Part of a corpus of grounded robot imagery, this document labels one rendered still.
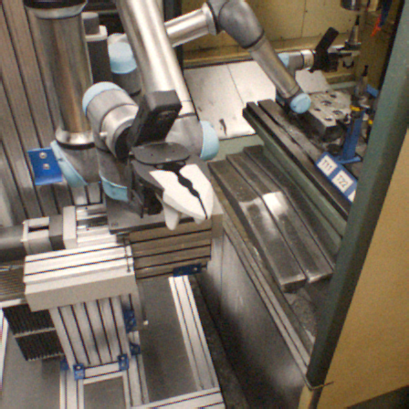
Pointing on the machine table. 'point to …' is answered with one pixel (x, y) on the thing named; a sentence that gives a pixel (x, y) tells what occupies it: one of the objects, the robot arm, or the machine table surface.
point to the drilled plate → (330, 113)
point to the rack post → (351, 143)
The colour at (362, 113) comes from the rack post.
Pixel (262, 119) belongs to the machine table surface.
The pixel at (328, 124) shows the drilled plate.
